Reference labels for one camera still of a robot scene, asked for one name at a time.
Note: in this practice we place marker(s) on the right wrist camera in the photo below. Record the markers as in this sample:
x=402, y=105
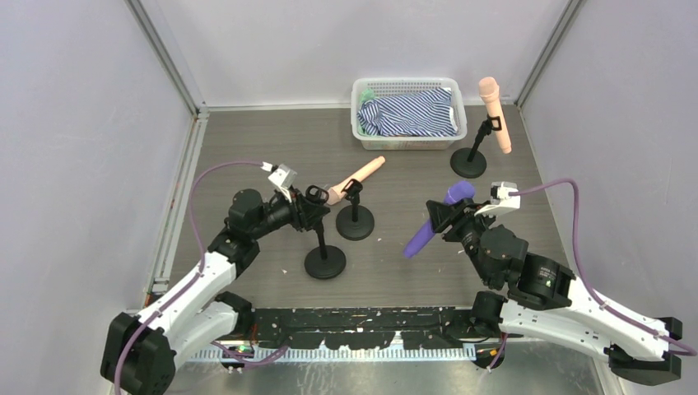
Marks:
x=502, y=200

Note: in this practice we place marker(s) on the black stand front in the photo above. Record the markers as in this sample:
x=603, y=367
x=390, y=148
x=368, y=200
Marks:
x=469, y=162

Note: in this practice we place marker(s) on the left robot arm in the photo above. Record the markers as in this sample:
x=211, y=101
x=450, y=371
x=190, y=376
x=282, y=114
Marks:
x=191, y=283

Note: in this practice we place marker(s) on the black stand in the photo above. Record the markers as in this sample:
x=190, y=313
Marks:
x=326, y=261
x=355, y=222
x=469, y=162

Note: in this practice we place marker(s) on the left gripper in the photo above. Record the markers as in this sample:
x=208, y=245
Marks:
x=301, y=206

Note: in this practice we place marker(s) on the green cloth item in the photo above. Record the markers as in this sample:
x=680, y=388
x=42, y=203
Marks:
x=366, y=95

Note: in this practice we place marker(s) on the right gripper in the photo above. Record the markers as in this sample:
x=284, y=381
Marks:
x=454, y=224

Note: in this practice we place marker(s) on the blue striped cloth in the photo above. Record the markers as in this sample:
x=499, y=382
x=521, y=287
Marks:
x=416, y=114

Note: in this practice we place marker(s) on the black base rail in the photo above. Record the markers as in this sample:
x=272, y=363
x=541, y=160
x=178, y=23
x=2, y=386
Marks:
x=445, y=333

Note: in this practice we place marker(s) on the purple microphone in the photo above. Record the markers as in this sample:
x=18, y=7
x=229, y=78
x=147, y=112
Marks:
x=457, y=192

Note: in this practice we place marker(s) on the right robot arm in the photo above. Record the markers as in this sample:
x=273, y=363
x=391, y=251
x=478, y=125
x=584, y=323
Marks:
x=535, y=296

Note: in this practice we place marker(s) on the white plastic basket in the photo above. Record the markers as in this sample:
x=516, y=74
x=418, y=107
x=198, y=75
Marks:
x=389, y=86

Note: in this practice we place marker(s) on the peach microphone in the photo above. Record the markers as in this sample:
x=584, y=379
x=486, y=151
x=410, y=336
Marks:
x=489, y=92
x=337, y=192

